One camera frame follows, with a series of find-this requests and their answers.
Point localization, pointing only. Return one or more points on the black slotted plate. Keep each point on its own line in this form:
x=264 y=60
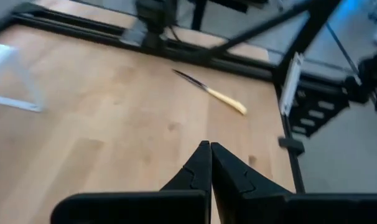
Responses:
x=337 y=99

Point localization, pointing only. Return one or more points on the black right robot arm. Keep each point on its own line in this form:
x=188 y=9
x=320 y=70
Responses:
x=154 y=15

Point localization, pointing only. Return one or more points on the small black table clamp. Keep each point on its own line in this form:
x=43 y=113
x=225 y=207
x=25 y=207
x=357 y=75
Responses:
x=291 y=145

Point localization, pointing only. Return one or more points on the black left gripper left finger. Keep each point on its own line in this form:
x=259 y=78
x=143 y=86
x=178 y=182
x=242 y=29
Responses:
x=198 y=177

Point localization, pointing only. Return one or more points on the silver frame plate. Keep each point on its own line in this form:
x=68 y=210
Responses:
x=289 y=87

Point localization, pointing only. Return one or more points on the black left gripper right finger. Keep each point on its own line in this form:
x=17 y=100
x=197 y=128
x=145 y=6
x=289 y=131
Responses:
x=235 y=177

